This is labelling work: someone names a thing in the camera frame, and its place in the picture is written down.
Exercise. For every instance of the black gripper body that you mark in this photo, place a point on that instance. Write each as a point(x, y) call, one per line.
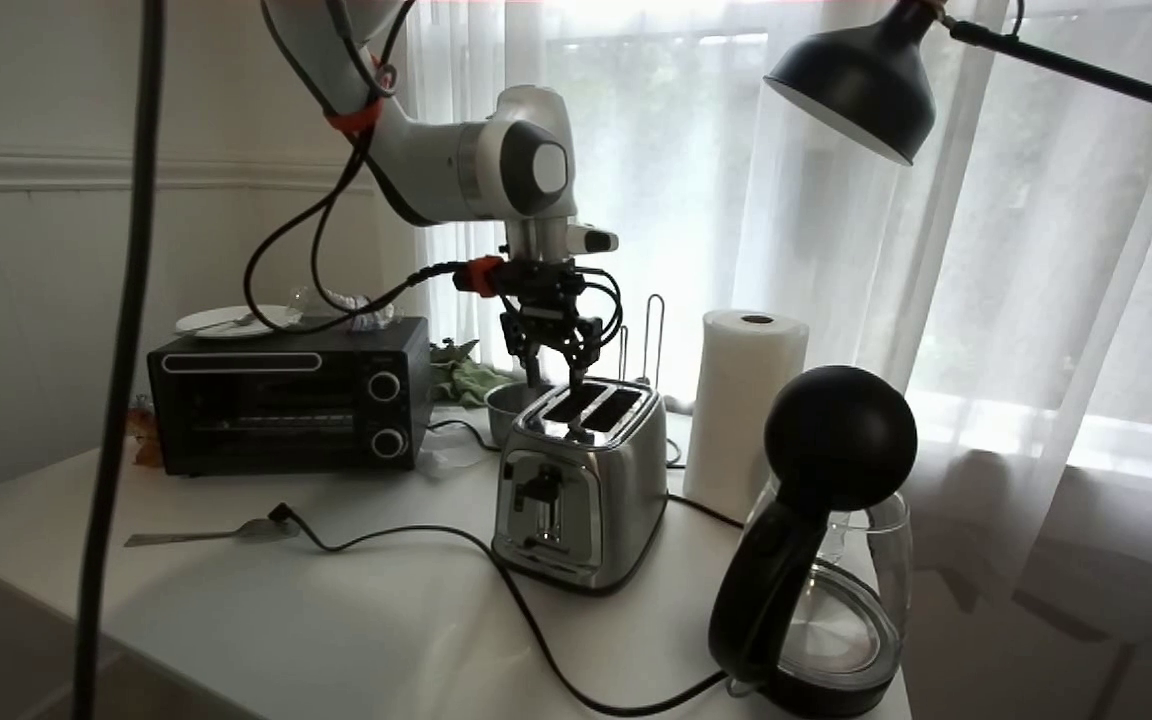
point(545, 288)

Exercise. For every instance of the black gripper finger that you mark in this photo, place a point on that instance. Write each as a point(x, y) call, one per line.
point(582, 356)
point(526, 354)

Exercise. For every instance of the silver two-slot toaster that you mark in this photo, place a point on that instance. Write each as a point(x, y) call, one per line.
point(579, 507)

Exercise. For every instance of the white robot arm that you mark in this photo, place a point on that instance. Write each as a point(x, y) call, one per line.
point(457, 166)

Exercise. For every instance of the white paper towel roll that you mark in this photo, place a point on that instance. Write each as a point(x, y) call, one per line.
point(740, 401)

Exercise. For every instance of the black toaster oven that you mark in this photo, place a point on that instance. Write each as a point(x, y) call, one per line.
point(268, 401)

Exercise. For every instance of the green crumpled bag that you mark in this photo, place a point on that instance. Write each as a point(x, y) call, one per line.
point(469, 374)

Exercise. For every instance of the white crumpled napkin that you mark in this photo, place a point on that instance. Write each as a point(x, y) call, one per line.
point(443, 460)

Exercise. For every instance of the clear drinking glass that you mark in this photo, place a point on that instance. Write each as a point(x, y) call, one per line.
point(339, 313)

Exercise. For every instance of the white plate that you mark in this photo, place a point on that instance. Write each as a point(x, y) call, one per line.
point(223, 321)

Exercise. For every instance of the metal spoon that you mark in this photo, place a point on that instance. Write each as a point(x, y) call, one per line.
point(256, 528)

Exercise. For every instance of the black desk lamp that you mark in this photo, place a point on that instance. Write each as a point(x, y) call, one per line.
point(856, 83)

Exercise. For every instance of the orange chip bag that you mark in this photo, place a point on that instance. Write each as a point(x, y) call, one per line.
point(144, 446)

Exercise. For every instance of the black vertical pole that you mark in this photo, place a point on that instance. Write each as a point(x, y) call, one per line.
point(136, 266)

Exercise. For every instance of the white sheer curtain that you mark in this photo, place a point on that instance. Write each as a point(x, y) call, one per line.
point(1071, 335)

